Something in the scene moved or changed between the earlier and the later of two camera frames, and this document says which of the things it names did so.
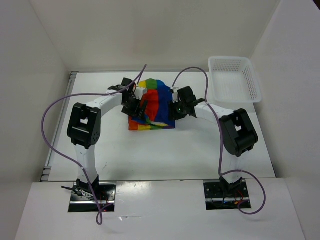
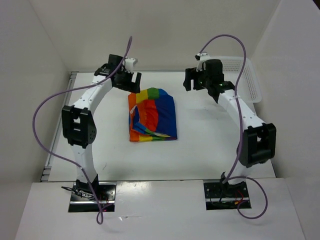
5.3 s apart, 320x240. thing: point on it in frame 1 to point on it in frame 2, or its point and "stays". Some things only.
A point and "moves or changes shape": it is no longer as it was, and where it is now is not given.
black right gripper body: x=178 y=110 to x=200 y=80
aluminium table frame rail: x=47 y=172 stays
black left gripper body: x=131 y=107 to x=124 y=79
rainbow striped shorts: x=159 y=114 moves or changes shape
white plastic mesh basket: x=232 y=83 stays
